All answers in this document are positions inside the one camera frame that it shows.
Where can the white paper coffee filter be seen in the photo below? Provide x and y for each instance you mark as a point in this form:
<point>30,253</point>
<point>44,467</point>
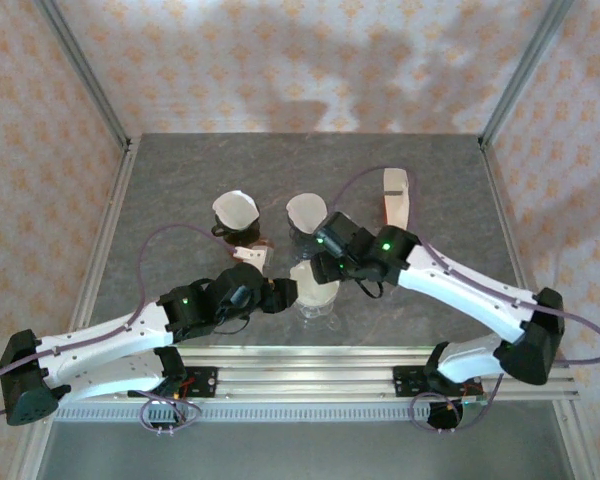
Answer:
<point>235,210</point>
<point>312,287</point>
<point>305,210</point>

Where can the clear smooth glass beaker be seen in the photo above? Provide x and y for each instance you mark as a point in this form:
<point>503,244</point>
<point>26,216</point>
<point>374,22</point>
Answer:
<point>317,317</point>

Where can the orange coffee filter pack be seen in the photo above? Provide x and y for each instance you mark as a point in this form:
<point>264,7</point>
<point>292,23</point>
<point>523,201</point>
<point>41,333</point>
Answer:
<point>397,205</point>

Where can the olive green plastic dripper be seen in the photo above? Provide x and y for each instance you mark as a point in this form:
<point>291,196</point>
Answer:
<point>245,233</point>

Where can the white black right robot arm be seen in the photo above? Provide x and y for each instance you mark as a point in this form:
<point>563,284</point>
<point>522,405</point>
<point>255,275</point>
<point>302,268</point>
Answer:
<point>455,290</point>

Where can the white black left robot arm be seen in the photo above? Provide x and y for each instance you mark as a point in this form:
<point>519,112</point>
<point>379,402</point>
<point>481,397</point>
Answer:
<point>105,332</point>

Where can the wide aluminium base rail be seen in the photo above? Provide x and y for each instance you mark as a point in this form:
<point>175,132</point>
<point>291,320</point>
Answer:
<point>305,372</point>

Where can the aluminium table side rail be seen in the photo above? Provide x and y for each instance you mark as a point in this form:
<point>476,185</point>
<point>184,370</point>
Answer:
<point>491,165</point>
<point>102,250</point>

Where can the aluminium upright frame post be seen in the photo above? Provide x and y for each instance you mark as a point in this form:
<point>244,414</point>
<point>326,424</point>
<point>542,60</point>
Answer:
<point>527,65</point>
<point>81,65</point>

